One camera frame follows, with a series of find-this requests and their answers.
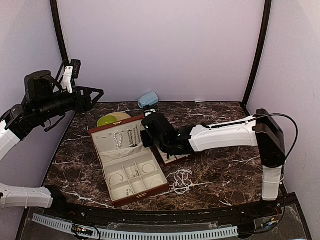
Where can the large red jewelry box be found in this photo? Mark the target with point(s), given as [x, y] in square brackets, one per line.
[127, 166]

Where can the white cable duct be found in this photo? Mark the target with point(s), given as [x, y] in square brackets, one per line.
[132, 232]

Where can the small red jewelry tray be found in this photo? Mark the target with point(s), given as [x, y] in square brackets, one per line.
[163, 159]

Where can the white bangle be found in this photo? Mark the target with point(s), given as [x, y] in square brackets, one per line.
[156, 183]

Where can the light blue faceted cup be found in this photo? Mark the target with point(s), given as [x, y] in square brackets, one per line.
[149, 99]

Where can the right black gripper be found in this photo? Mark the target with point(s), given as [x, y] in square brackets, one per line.
[146, 142]

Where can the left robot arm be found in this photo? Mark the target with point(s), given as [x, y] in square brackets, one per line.
[28, 139]

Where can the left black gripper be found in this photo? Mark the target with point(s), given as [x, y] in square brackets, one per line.
[86, 105]

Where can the beige plate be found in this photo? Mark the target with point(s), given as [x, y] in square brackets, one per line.
[119, 116]

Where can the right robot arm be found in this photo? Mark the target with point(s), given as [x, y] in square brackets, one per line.
[258, 130]

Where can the green bowl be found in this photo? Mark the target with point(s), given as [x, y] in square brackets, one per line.
[106, 120]

